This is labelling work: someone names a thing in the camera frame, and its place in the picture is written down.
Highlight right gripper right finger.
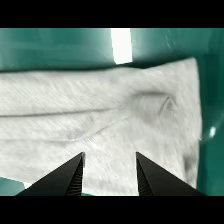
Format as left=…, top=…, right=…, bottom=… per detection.
left=135, top=151, right=205, bottom=197

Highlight white garment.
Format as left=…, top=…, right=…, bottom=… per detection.
left=0, top=56, right=204, bottom=197

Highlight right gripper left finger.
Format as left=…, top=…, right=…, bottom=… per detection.
left=16, top=151, right=86, bottom=197

